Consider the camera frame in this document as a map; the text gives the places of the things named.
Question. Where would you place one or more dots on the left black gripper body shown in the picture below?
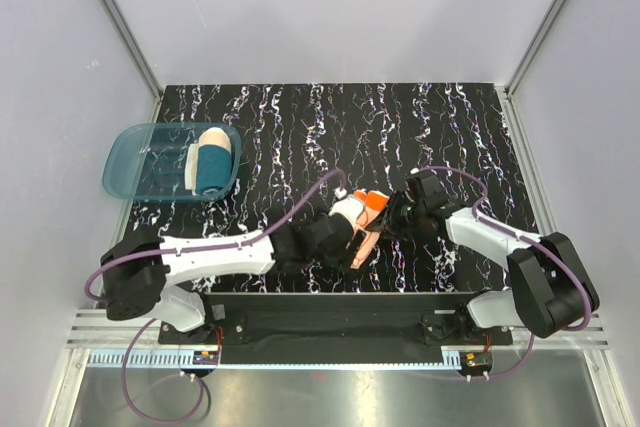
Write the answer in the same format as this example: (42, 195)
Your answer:
(335, 236)

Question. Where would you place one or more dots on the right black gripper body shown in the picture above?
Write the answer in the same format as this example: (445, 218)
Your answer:
(400, 209)

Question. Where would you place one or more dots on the orange and cream Doraemon towel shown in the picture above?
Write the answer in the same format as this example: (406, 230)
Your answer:
(374, 204)

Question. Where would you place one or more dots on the teal and cream Doraemon towel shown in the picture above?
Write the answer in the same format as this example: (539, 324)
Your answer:
(209, 163)

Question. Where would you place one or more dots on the translucent blue plastic tray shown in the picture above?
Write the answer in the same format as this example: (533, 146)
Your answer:
(147, 162)

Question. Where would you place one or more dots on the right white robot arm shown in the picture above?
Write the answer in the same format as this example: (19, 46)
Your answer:
(549, 290)

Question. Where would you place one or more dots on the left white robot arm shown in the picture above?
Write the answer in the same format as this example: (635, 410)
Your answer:
(147, 278)

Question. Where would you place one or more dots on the right small circuit board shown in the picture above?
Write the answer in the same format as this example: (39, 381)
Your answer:
(479, 360)

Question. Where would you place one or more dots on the small circuit board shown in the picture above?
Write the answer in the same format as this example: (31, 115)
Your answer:
(479, 360)
(206, 357)

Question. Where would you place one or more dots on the left small circuit board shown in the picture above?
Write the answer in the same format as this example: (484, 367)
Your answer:
(206, 357)

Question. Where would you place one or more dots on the slotted white cable duct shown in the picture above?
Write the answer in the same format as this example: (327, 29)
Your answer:
(236, 358)

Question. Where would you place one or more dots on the aluminium frame rail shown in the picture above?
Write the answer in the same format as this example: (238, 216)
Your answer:
(91, 329)

